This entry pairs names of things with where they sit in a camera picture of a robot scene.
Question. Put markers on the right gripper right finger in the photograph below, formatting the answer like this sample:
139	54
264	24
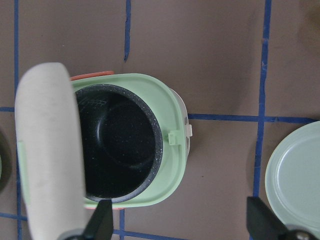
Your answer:
263	224

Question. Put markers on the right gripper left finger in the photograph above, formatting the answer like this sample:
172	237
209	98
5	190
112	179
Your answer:
99	227

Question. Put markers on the white rice cooker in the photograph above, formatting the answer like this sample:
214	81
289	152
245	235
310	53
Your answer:
100	136

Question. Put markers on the green plate robot right side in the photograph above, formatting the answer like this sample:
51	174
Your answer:
292	178

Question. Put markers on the green plate robot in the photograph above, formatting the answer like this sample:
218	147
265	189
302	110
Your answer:
292	178
1	167

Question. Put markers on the green plate robot left side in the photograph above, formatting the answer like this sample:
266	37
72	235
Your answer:
1	167

